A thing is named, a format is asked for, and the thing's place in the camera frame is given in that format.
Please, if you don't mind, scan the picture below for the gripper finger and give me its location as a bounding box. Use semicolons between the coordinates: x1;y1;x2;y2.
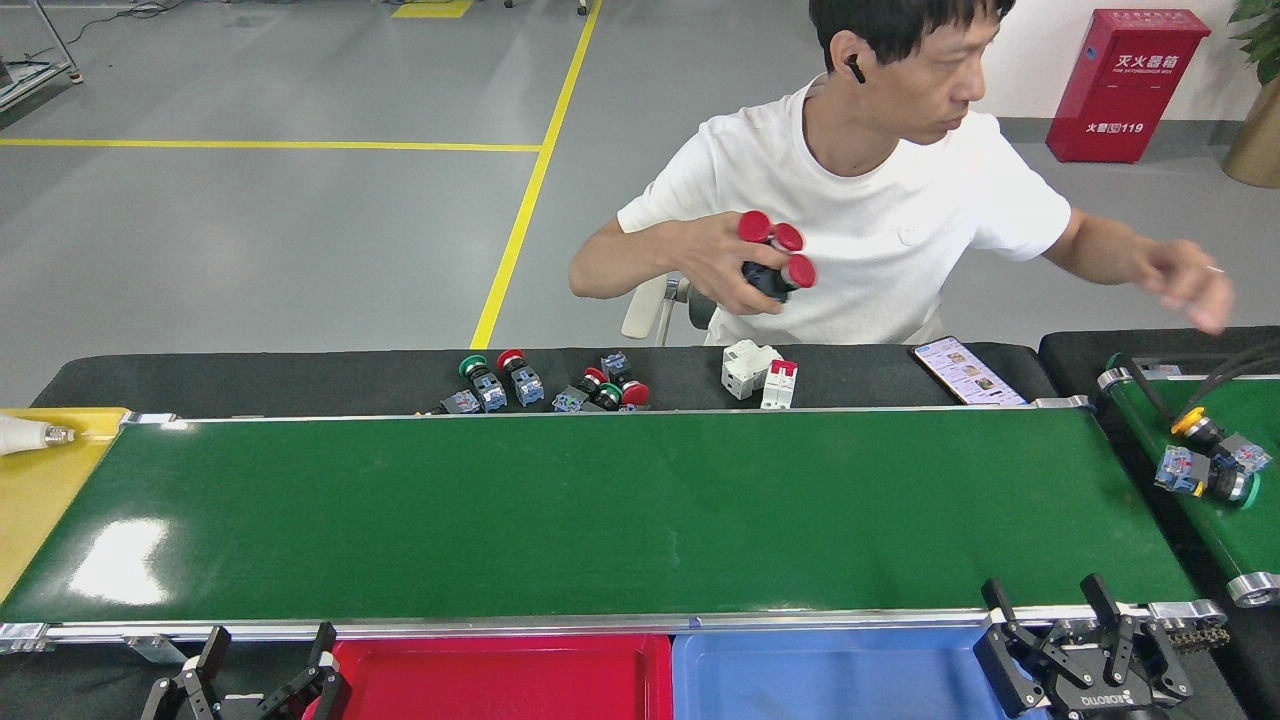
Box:
140;626;232;720
258;622;349;720

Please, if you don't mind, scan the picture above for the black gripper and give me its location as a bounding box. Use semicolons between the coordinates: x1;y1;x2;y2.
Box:
974;573;1193;720

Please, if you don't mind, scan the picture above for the white circuit breaker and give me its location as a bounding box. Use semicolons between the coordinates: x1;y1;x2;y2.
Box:
760;359;800;411
721;339;784;401

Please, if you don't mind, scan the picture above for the green conveyor belt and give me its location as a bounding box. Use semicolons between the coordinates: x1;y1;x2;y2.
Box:
1095;355;1280;609
0;405;1229;656

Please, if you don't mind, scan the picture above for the yellow tray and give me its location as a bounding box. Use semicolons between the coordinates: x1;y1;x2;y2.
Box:
0;407;131;601

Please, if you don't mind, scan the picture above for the person's left hand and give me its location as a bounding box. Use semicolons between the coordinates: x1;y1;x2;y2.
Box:
1135;238;1236;336

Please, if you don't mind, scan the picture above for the person's right hand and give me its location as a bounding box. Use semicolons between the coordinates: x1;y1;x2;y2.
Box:
675;210;791;316

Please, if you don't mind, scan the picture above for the red plastic bin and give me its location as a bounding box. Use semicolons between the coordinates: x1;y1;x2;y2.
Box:
305;633;674;720

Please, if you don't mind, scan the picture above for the blue plastic bin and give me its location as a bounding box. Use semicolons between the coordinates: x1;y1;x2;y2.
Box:
672;628;1051;720

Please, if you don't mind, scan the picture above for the smartphone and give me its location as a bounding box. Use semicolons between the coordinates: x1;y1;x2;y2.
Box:
912;336;1029;406

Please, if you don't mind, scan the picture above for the white light bulb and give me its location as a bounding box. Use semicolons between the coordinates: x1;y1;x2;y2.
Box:
0;412;76;458

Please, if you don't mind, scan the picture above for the person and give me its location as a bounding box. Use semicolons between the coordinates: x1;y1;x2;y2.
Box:
568;0;1236;349

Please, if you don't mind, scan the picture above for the grey office chair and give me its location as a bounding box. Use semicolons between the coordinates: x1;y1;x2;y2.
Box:
620;272;721;348

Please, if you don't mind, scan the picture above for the potted plant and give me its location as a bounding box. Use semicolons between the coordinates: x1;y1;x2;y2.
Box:
1222;0;1280;189

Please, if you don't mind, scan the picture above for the red fire extinguisher box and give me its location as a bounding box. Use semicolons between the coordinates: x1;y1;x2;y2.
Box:
1046;8;1211;164

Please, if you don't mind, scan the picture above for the metal cart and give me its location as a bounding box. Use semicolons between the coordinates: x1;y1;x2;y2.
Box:
0;0;84;111

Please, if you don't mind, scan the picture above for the conveyor drive chain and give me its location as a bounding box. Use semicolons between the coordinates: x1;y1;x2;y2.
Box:
1160;620;1231;656

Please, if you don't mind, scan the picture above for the black cable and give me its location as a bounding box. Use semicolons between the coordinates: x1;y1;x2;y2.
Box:
1108;335;1280;433

